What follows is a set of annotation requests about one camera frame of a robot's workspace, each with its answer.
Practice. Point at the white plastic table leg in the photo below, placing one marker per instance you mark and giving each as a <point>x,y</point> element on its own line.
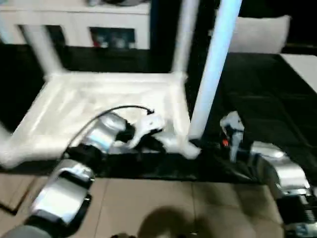
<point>44,49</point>
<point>184,37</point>
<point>213,69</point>
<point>6,146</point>

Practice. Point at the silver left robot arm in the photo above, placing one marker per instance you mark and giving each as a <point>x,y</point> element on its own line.
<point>74,161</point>

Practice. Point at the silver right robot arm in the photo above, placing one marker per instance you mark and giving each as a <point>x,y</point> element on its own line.
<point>284,168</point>

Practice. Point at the white flat board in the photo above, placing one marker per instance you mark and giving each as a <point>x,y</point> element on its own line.
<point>302,67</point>

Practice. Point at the grey cushion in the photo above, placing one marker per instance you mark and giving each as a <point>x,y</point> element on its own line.
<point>262,34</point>

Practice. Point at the grey round bag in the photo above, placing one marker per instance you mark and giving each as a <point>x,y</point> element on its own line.
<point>126,2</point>

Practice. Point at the white cabinet with glass doors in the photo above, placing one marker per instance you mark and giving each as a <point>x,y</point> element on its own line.
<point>86,15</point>

